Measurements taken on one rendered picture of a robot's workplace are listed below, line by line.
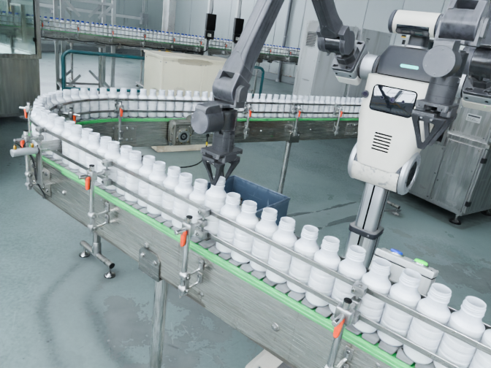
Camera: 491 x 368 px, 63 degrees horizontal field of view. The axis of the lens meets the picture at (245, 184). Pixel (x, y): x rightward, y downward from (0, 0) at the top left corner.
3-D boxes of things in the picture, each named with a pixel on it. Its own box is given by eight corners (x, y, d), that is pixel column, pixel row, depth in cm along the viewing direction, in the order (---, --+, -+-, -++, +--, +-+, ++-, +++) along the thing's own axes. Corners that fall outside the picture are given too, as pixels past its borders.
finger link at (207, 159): (198, 182, 108) (202, 149, 105) (216, 177, 114) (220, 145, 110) (216, 190, 105) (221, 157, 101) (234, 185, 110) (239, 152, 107)
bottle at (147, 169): (159, 204, 134) (163, 157, 128) (147, 209, 129) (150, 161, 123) (145, 198, 136) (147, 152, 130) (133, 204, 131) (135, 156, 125)
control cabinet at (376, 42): (349, 128, 829) (372, 29, 761) (367, 134, 791) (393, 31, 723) (320, 128, 784) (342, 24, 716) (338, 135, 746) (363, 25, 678)
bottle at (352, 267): (355, 321, 90) (373, 258, 84) (328, 315, 91) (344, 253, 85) (353, 305, 96) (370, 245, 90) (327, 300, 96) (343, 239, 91)
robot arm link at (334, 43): (354, 41, 139) (340, 39, 142) (347, 23, 130) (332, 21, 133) (344, 64, 138) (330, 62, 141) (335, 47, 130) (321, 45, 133)
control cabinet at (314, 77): (317, 128, 779) (338, 23, 712) (335, 135, 741) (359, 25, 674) (284, 129, 734) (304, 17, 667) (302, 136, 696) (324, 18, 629)
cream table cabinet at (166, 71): (210, 136, 613) (218, 56, 571) (230, 149, 566) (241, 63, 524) (139, 139, 553) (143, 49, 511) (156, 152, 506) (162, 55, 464)
